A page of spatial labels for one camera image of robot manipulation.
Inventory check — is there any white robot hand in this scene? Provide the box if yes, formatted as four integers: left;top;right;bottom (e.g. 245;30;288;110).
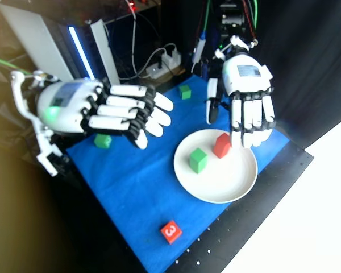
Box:
206;51;276;149
35;78;174;150

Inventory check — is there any tall red block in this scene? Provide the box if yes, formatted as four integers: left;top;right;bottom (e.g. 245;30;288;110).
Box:
212;133;231;159

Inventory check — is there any white round plate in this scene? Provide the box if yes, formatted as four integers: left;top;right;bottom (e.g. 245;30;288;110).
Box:
173;129;259;204

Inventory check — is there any small green cube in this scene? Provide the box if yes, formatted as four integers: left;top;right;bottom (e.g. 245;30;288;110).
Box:
178;84;192;100
93;134;113;149

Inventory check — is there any white adapter with blue plug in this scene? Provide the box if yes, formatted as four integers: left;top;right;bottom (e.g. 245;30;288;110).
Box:
192;33;209;64

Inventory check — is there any black curtain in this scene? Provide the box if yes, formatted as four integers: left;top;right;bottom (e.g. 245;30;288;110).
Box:
255;0;341;148

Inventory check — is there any white computer case blue light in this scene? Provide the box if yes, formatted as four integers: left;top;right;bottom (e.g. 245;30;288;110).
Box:
0;2;120;86

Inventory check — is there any white power strip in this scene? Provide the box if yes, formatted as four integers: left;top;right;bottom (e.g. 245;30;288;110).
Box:
145;47;182;80

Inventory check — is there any blue cloth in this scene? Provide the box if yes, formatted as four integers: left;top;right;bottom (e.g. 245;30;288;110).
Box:
65;74;290;273

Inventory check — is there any red cube with number three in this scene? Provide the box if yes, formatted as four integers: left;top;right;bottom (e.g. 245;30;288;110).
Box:
160;220;183;245

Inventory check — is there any green cable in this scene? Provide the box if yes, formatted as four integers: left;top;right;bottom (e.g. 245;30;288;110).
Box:
0;55;32;76

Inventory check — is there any grey power cable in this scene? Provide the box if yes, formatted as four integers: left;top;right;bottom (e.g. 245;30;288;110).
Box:
118;42;177;81

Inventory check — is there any white cable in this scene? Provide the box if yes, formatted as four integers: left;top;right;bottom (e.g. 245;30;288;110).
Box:
124;0;140;75

